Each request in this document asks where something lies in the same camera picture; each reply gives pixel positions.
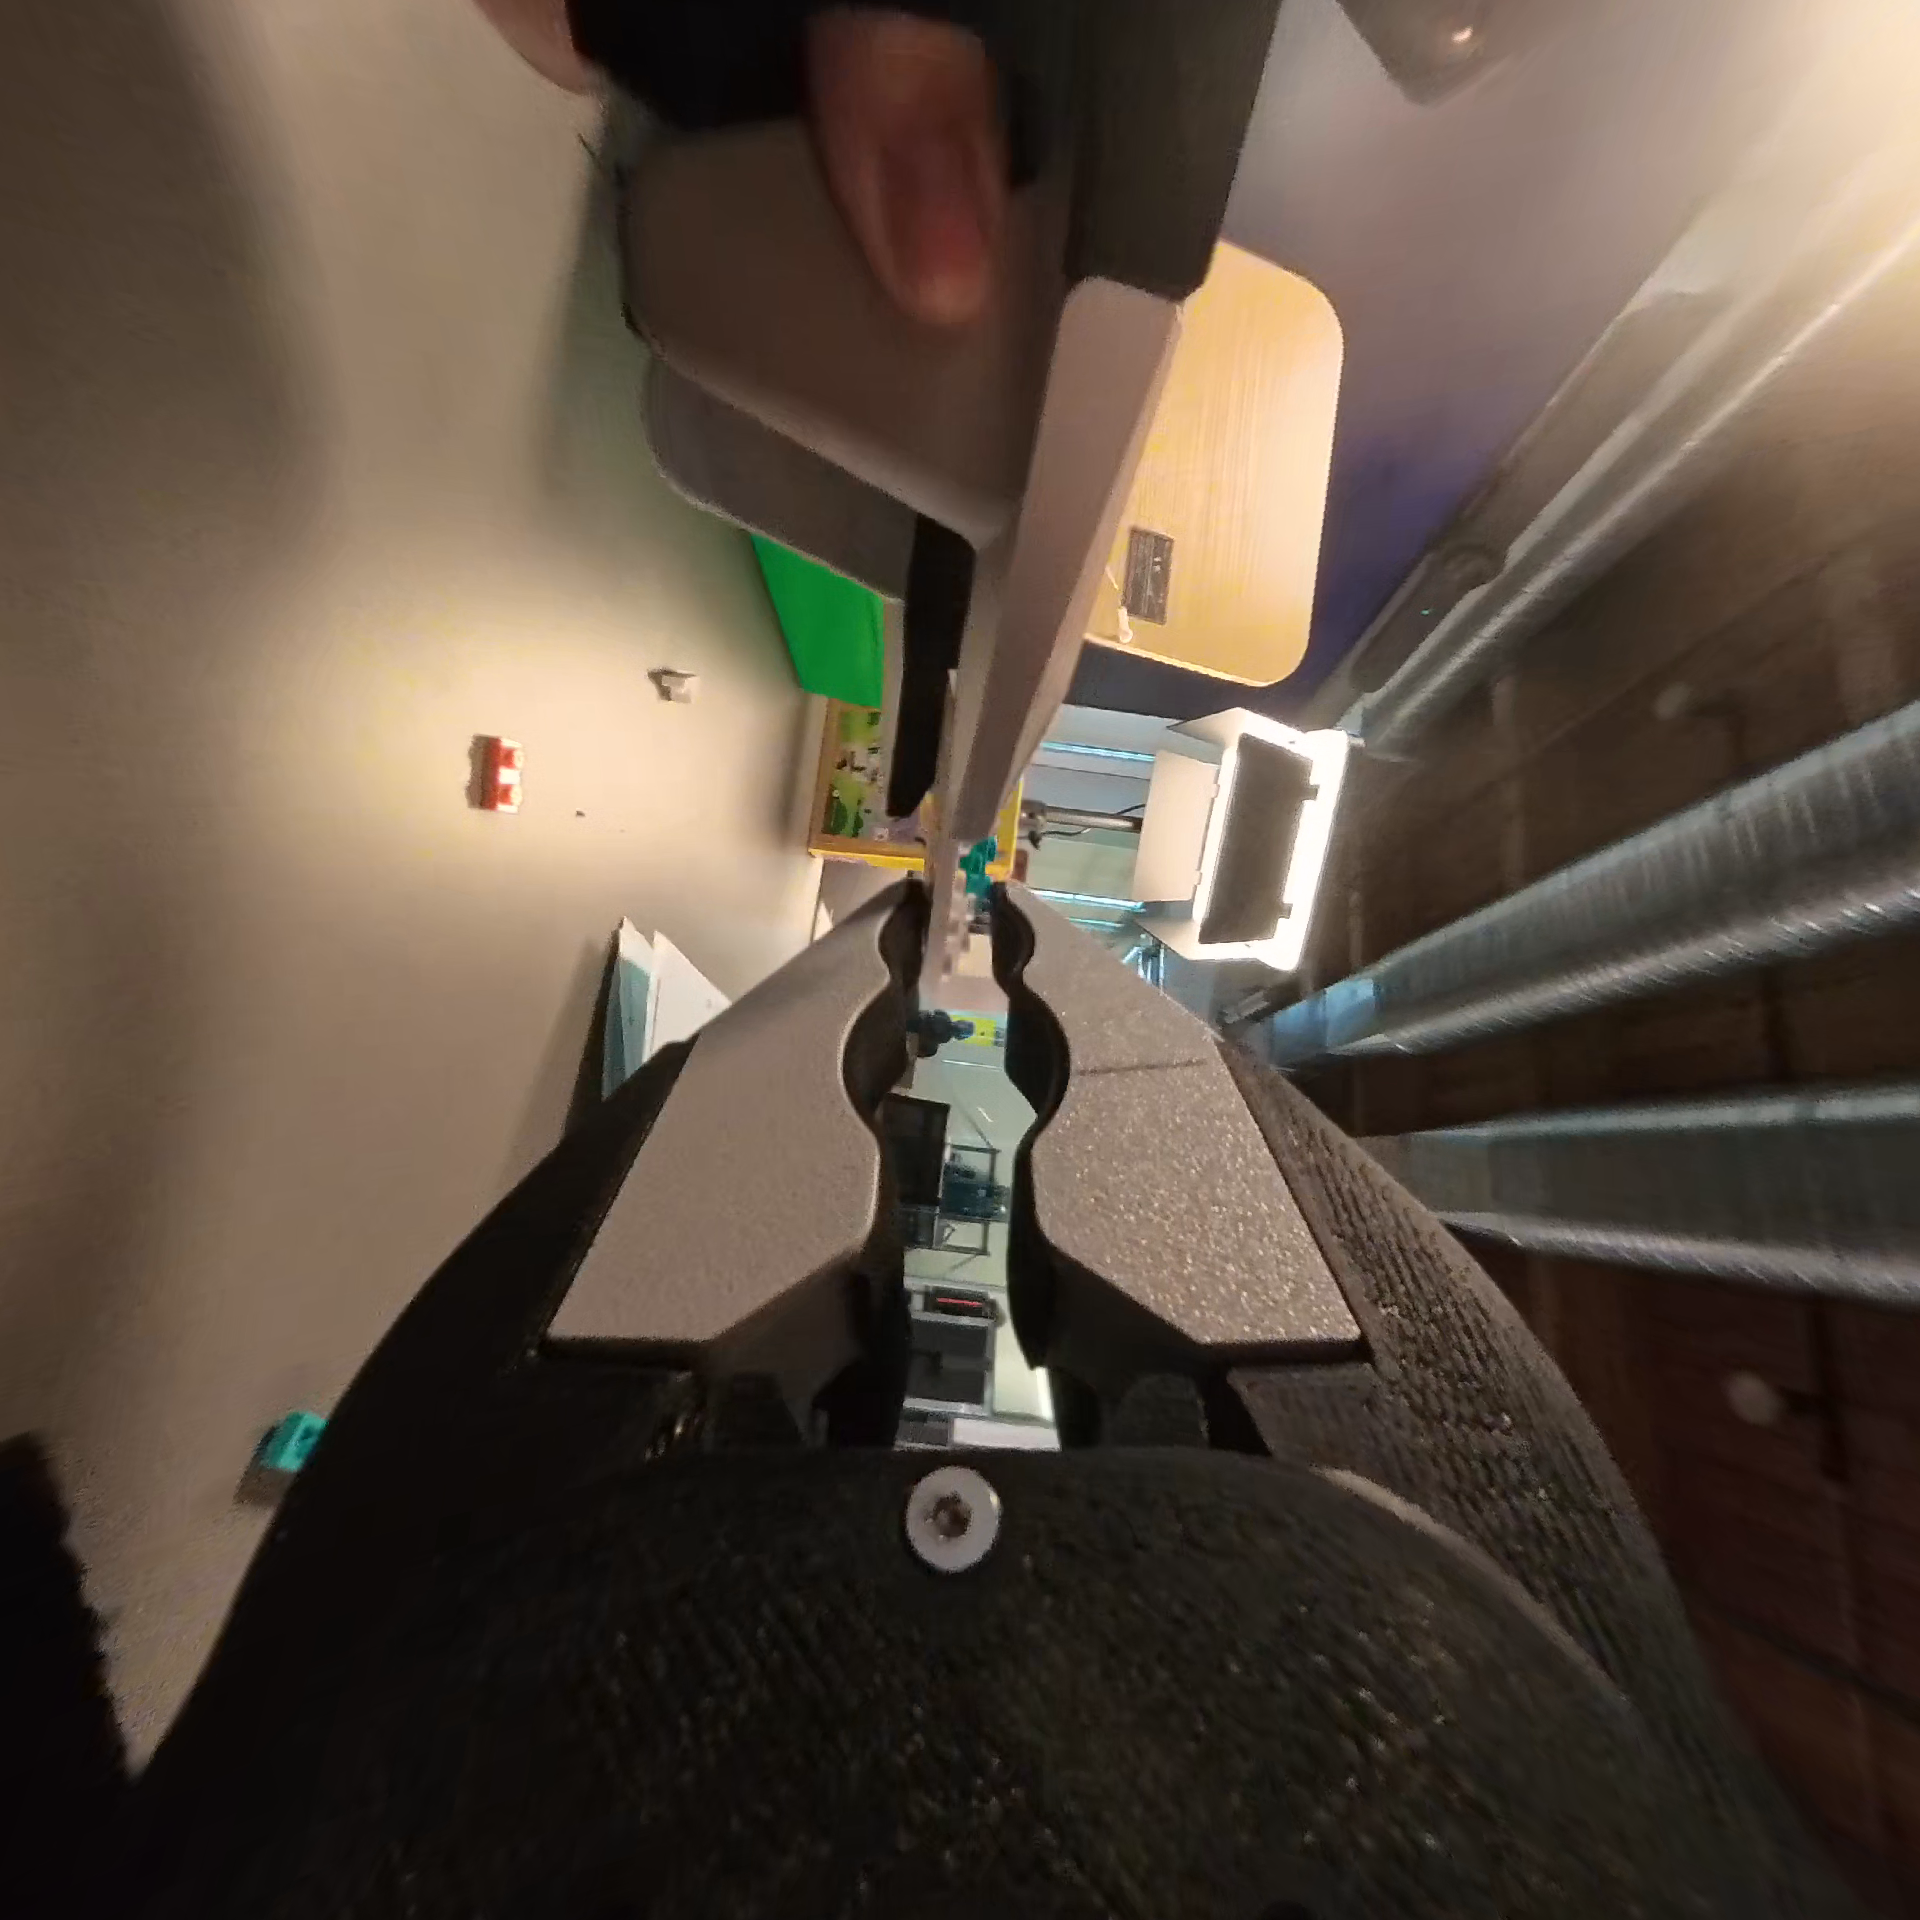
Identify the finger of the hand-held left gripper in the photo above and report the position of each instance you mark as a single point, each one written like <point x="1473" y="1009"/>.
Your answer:
<point x="932" y="646"/>
<point x="1072" y="495"/>

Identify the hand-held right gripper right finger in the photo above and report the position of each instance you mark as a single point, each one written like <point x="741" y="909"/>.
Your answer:
<point x="1184" y="1201"/>

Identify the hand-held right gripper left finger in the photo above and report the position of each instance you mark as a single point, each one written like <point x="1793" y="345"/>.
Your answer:
<point x="720" y="1184"/>

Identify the green plastic bin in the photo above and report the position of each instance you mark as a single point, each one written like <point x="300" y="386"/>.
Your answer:
<point x="820" y="622"/>

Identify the white lego assembly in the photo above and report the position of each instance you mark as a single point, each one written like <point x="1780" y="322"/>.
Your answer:
<point x="960" y="901"/>

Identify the orange lego plate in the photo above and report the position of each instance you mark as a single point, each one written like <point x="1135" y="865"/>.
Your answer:
<point x="494" y="774"/>

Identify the small teal lego plate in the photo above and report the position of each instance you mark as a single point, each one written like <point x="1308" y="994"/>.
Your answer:
<point x="288" y="1452"/>

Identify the lego set box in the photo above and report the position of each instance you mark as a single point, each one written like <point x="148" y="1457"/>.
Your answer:
<point x="862" y="780"/>

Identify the small white angled lego piece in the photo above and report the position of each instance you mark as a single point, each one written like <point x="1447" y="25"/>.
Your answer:
<point x="677" y="687"/>

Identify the open instruction booklet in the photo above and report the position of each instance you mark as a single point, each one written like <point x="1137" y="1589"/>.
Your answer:
<point x="661" y="1005"/>

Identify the metal ceiling duct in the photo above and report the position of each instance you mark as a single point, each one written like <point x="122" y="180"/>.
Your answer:
<point x="1652" y="1184"/>
<point x="1575" y="930"/>
<point x="1652" y="495"/>

